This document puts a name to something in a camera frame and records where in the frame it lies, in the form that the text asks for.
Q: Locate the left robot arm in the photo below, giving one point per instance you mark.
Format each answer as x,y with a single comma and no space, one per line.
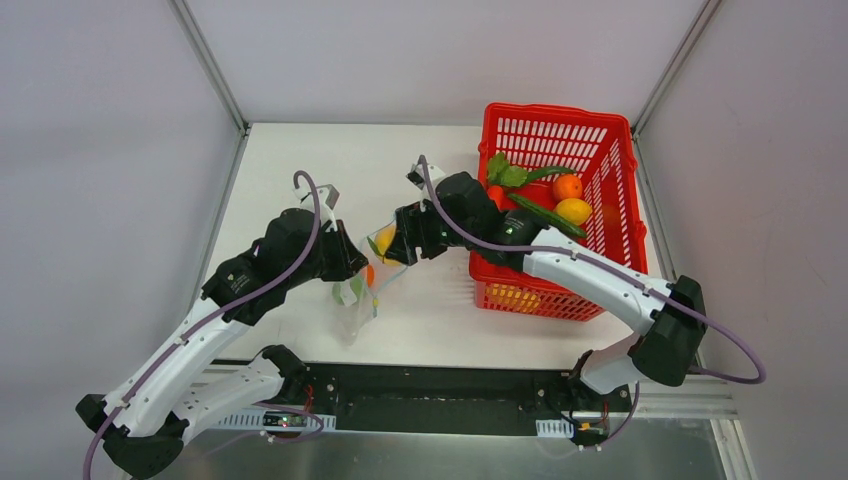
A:
144,424

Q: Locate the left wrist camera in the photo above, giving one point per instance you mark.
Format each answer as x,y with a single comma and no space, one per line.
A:
321,200

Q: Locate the green lime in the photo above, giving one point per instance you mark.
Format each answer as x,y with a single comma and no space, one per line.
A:
351,291

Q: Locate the red plastic basket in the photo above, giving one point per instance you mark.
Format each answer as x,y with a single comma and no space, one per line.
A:
597,148

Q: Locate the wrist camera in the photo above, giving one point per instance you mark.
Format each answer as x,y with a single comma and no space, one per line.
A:
321,200
425,178

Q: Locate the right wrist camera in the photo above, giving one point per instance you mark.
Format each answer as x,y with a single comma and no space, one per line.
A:
425,178

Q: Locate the green lettuce leaf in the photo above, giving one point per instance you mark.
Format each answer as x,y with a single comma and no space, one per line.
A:
500,172

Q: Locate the yellow lemon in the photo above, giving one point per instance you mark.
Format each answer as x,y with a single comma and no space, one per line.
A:
574,210

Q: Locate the orange carrot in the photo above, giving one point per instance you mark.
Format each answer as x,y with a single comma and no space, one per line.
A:
497,194

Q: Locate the clear zip top bag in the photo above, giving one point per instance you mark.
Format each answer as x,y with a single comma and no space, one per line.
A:
351,319

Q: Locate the yellow orange with leaf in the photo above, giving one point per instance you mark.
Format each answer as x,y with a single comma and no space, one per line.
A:
380,241

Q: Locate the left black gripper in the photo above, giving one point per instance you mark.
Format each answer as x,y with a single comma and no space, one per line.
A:
348,257

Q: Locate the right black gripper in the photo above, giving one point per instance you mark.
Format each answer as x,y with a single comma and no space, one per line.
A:
404,235

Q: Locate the long green cucumber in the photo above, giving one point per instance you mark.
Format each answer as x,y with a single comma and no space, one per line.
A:
551,218

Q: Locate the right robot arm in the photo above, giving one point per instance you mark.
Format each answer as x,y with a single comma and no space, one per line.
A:
661,315

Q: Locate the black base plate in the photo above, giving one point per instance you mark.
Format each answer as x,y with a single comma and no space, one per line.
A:
441,400

